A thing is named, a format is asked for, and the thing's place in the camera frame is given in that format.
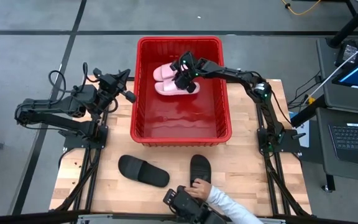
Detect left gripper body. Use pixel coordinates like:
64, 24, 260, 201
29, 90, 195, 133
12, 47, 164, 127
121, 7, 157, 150
96, 68, 132, 103

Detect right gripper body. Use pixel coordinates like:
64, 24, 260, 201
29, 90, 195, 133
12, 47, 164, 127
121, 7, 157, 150
176, 51, 205, 82

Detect pink slide sandal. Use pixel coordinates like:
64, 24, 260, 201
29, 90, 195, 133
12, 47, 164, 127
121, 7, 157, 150
152, 62, 181, 83
154, 79, 201, 96

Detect black slide sandal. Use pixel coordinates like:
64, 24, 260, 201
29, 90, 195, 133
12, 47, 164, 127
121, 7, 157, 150
190, 154, 213, 188
117, 154, 171, 189

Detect person's forearm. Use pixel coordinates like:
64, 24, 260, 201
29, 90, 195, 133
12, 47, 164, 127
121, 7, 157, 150
204, 185, 264, 224

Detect red plastic bin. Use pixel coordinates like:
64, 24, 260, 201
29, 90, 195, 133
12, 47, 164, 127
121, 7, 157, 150
130, 35, 233, 147

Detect person's hand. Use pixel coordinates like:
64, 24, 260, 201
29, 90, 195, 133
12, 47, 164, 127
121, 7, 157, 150
185, 177, 213, 202

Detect dark grey desk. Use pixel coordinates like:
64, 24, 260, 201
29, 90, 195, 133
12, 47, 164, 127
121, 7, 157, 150
314, 36, 358, 185

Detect black power adapter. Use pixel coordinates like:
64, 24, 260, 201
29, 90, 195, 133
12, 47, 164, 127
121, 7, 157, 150
335, 39, 358, 68

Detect black laptop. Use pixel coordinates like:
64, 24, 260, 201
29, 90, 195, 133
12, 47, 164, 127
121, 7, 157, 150
328, 122, 358, 168

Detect black diagonal pole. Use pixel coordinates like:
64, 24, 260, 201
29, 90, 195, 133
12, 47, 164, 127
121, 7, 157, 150
326, 0, 358, 49

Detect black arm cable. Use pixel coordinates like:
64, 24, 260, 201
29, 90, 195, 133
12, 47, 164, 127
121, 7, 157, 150
47, 61, 89, 95

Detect black frame rails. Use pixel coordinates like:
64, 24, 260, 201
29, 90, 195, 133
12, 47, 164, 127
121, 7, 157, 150
261, 151, 312, 217
53, 146, 105, 215

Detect yellow cable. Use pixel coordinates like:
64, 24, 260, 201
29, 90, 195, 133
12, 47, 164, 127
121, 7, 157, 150
280, 0, 322, 16

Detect white cable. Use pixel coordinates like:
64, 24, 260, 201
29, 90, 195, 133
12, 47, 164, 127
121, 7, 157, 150
302, 35, 358, 105

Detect black frame crossbar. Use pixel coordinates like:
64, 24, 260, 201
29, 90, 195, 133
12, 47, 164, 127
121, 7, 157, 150
0, 210, 358, 224

